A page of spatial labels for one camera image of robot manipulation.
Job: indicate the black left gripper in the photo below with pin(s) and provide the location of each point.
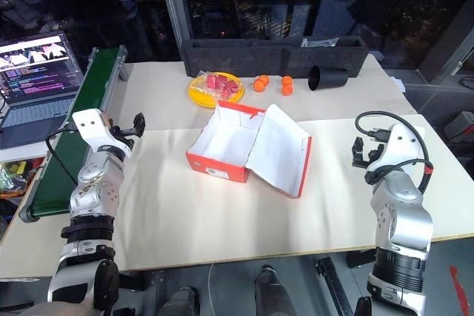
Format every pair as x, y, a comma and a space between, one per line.
124, 137

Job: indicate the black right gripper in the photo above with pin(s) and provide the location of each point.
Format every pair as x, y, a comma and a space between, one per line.
377, 168

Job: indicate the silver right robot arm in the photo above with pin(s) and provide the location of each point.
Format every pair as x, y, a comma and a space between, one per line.
403, 220

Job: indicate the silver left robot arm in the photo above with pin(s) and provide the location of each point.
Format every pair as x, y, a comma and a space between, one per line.
92, 190

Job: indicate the green conveyor belt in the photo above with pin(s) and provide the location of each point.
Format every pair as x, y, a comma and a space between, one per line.
92, 79

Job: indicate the red shoe box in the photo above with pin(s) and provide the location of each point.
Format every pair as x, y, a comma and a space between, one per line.
222, 138

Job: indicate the grey box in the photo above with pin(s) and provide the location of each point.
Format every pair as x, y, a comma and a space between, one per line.
459, 127

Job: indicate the beige table cover sheet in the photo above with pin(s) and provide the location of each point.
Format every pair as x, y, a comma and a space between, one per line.
222, 227
163, 97

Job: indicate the yellow round plate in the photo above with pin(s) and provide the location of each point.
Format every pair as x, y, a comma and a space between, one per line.
198, 98

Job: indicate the black plastic cup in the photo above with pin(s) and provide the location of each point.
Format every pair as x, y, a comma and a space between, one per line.
329, 77

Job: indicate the clear bag of red pieces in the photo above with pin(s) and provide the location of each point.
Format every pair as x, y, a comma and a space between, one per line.
222, 84

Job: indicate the orange toy fruit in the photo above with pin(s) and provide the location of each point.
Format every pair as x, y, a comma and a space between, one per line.
261, 83
287, 85

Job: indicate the grey open laptop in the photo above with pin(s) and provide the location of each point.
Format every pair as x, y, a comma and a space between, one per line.
33, 68

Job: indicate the clear plastic bag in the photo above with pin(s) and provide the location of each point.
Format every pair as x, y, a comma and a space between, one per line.
318, 42

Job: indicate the long black foam tray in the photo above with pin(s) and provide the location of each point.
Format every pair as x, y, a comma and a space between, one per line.
259, 57

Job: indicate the red floor tape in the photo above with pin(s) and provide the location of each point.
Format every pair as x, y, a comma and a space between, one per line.
461, 290

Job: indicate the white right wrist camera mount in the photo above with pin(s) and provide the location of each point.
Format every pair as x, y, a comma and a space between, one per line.
403, 146

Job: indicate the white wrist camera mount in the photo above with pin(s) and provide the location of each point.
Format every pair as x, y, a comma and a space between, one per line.
92, 125
403, 146

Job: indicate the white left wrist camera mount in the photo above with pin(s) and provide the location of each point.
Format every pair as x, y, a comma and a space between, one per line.
92, 125

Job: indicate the black table frame bracket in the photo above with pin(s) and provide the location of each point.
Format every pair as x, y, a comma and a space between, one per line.
361, 258

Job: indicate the aluminium frame pillar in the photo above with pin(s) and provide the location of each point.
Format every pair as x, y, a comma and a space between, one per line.
174, 9

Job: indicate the black table frame bar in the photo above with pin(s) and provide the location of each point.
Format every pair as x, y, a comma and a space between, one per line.
333, 286

